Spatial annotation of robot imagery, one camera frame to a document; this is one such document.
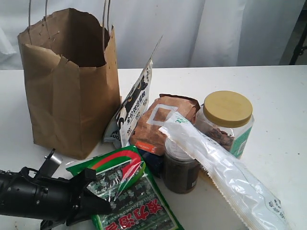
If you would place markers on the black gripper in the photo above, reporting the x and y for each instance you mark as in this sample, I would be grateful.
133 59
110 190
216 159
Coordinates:
66 201

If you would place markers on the green seaweed snack package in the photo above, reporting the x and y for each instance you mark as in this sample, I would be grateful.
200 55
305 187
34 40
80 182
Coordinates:
124 180

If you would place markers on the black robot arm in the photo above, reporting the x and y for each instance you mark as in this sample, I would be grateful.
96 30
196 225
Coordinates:
36 194

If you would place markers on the brown coffee pouch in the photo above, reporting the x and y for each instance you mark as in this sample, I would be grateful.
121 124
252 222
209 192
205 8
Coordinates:
146 135

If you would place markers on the brown paper bag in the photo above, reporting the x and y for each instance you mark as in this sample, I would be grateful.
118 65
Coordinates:
71 79

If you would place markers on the dark blue small packet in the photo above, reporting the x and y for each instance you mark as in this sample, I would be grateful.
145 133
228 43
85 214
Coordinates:
154 162

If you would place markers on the small dark spice jar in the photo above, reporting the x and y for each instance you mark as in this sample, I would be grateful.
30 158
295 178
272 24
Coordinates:
180 171

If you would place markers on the white black cat pouch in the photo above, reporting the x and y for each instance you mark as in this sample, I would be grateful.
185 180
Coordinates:
123 123

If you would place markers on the yellow lid plastic jar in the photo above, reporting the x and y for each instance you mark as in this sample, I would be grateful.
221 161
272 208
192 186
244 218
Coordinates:
226 117

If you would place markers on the long white plastic package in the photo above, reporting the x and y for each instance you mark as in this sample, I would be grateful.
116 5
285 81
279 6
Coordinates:
256 206

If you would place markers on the dark stand in background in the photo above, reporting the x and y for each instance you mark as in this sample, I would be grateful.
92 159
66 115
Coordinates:
300 32

